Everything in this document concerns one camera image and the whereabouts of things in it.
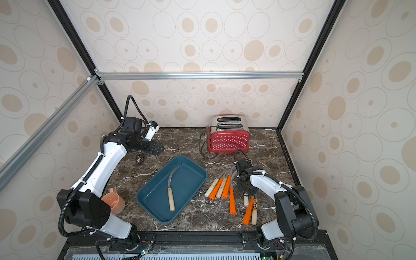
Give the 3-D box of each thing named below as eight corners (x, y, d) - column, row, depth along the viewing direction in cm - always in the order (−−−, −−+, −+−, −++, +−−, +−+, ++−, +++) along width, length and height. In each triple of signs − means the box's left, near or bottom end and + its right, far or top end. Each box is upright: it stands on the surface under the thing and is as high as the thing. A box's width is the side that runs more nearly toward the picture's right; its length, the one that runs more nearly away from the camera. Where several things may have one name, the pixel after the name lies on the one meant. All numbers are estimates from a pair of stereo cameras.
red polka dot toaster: (207, 154, 108) (206, 135, 94) (207, 133, 120) (207, 114, 105) (245, 154, 108) (250, 135, 94) (242, 133, 120) (246, 114, 106)
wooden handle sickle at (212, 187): (204, 196, 89) (204, 194, 87) (216, 179, 96) (216, 177, 94) (207, 198, 89) (207, 196, 86) (219, 181, 95) (219, 178, 93)
